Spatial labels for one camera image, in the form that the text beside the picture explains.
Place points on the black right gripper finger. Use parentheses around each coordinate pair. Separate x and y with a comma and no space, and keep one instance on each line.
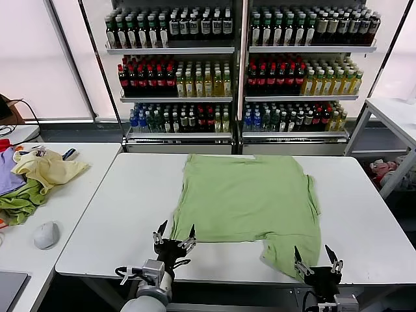
(336,265)
(299,264)

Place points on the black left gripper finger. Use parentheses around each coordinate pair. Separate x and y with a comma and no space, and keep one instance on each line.
(159,236)
(188,241)

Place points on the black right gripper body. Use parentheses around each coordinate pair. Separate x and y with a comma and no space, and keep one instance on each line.
(323,278)

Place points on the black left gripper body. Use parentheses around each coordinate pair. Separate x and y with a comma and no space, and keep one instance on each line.
(170,250)

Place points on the light green polo shirt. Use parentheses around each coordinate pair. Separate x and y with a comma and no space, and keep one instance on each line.
(243,195)

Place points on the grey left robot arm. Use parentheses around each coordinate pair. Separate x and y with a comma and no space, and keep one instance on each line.
(146,302)

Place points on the pink white clothes pile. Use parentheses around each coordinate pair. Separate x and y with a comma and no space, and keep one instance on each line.
(383,167)

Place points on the light grey rounded mouse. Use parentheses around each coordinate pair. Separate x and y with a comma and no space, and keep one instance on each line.
(47,235)

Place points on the dark bottle white cap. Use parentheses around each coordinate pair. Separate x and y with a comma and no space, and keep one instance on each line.
(283,122)
(292,122)
(167,123)
(175,123)

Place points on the green soda bottle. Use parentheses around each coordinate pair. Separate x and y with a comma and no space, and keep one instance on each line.
(266,121)
(150,122)
(158,122)
(275,121)

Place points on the blue water bottle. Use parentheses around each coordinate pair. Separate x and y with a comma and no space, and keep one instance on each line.
(133,122)
(256,121)
(141,122)
(247,121)

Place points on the small dark drink bottle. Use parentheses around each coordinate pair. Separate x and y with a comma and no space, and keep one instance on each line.
(308,121)
(192,122)
(184,122)
(299,121)

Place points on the small red cap cola bottle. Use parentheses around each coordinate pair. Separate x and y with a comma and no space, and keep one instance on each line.
(325,119)
(201,122)
(317,119)
(210,122)

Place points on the small yellow juice bottle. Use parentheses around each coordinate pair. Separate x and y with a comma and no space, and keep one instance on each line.
(333,122)
(217,123)
(341,122)
(225,123)

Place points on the blue white striped cloth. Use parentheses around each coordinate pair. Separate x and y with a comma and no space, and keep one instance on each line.
(70,153)

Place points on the pale yellow garment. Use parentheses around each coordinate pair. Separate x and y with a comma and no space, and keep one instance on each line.
(55,170)

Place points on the olive green garment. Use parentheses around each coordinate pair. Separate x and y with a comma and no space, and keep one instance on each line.
(19,204)

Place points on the white printed cloth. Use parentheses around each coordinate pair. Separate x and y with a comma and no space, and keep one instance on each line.
(39,150)

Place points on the yellow juice bottle white cap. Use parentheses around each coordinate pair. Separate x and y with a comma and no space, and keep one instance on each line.
(208,86)
(338,84)
(180,86)
(328,84)
(318,84)
(308,84)
(357,84)
(199,86)
(217,86)
(227,86)
(189,86)
(347,84)

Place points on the dark grey laptop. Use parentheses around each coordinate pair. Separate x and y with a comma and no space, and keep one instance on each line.
(11,289)

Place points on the orange white item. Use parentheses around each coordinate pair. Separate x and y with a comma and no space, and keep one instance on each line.
(2,224)

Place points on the purple garment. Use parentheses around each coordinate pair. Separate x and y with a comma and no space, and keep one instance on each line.
(8,175)

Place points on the red garment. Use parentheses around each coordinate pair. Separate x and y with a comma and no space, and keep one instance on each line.
(4,144)

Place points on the grey drinks shelf unit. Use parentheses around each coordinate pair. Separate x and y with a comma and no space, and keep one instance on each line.
(178,50)
(308,49)

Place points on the brown cardboard box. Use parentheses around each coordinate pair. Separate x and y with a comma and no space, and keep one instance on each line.
(18,112)

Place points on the black slanted pole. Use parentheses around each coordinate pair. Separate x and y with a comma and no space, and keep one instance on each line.
(391,48)
(97,53)

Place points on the green cap dark tea bottle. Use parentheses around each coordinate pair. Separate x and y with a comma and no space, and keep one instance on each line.
(110,37)
(163,37)
(310,34)
(152,37)
(300,34)
(256,34)
(278,34)
(142,37)
(267,34)
(121,37)
(131,37)
(289,34)

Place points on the dark bottle black white label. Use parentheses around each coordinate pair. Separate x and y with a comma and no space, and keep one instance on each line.
(194,27)
(227,26)
(205,27)
(217,26)
(174,27)
(184,27)

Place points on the dark bottle beige label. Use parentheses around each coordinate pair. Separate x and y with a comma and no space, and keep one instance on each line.
(332,27)
(322,27)

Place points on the dark bottle grey label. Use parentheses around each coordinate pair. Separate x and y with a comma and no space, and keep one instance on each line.
(355,27)
(364,27)
(374,27)
(344,27)

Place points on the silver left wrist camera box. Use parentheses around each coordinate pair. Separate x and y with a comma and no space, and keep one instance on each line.
(154,267)

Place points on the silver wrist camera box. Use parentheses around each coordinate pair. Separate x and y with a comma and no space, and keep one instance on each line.
(346,304)
(154,267)

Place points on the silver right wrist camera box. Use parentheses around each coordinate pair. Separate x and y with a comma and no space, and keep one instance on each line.
(346,304)

